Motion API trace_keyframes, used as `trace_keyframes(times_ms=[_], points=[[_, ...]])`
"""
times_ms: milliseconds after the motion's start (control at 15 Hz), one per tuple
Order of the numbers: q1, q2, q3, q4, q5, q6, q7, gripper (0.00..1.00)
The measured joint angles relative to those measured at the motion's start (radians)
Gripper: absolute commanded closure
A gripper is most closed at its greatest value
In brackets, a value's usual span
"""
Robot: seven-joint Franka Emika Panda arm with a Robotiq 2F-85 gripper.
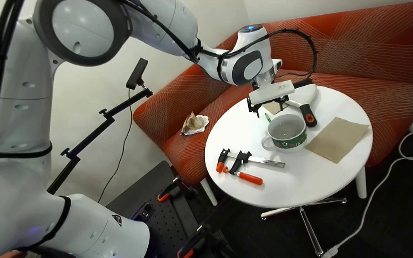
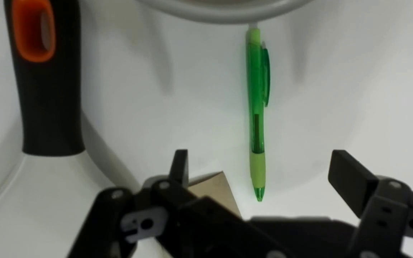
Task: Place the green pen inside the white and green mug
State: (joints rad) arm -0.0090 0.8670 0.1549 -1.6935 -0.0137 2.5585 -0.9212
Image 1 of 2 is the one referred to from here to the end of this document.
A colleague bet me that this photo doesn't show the chrome stand legs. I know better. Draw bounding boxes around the chrome stand legs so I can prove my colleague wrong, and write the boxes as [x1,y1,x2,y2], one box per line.
[259,194,350,258]

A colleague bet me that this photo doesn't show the crumpled beige paper wad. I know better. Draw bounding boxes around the crumpled beige paper wad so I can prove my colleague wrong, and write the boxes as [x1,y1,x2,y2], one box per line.
[180,111,211,137]

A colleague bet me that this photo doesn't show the black articulated camera stand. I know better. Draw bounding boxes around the black articulated camera stand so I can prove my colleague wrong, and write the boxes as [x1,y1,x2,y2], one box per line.
[46,87,153,194]

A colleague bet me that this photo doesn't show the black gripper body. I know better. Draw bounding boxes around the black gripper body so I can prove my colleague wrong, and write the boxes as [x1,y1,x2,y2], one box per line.
[249,87,298,108]

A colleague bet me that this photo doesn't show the bar clamp with orange handle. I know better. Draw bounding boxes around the bar clamp with orange handle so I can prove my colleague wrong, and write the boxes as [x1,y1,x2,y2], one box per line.
[228,150,265,187]

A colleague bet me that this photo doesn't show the thin black camera cable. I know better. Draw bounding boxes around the thin black camera cable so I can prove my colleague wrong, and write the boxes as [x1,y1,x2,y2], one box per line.
[96,88,136,204]

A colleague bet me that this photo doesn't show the white scraper black orange handle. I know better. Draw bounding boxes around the white scraper black orange handle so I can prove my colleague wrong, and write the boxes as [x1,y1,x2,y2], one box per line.
[284,82,320,128]

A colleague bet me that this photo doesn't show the black arm cable harness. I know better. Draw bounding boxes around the black arm cable harness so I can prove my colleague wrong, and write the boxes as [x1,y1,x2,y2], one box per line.
[0,0,320,160]

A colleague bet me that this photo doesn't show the white and green mug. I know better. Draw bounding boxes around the white and green mug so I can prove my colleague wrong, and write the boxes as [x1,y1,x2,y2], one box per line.
[261,113,308,153]

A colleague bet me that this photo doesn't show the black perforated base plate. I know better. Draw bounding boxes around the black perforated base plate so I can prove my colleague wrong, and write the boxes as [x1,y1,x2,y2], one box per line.
[104,158,234,258]

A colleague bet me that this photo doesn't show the bar clamp with silver bar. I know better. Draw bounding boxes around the bar clamp with silver bar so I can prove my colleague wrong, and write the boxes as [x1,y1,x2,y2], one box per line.
[215,147,287,174]

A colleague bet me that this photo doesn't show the orange fabric sofa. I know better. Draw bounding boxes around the orange fabric sofa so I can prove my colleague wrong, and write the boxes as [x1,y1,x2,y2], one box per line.
[132,0,413,189]

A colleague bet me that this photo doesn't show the large brown paper sheet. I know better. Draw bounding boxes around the large brown paper sheet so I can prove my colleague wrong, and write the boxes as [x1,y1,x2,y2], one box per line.
[304,115,371,164]

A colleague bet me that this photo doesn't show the white power cable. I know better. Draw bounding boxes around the white power cable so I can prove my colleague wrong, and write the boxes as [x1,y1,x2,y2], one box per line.
[320,127,413,258]

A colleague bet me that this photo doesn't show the black camera on stand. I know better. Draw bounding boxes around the black camera on stand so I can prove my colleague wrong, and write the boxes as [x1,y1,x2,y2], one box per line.
[125,57,149,90]

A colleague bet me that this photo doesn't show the orange black clamp on plate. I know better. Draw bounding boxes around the orange black clamp on plate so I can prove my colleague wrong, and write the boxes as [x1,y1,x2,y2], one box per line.
[176,223,232,258]
[155,176,192,204]

